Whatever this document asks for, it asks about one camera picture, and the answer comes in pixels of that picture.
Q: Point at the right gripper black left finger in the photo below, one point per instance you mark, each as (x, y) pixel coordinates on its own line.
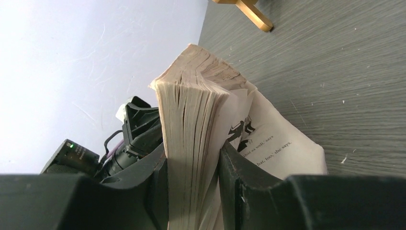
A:
(133, 199)

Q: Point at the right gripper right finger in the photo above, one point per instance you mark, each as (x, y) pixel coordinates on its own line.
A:
(252, 199)

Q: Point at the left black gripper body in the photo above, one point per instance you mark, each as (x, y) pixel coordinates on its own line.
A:
(142, 128)

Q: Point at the orange 78-Storey Treehouse book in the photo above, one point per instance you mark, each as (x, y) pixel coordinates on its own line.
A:
(204, 102)

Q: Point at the wooden book rack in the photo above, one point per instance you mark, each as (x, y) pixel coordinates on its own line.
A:
(249, 9)

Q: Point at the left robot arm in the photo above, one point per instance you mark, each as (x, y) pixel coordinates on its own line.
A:
(71, 157)

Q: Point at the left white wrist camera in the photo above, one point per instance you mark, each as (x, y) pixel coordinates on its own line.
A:
(121, 113)

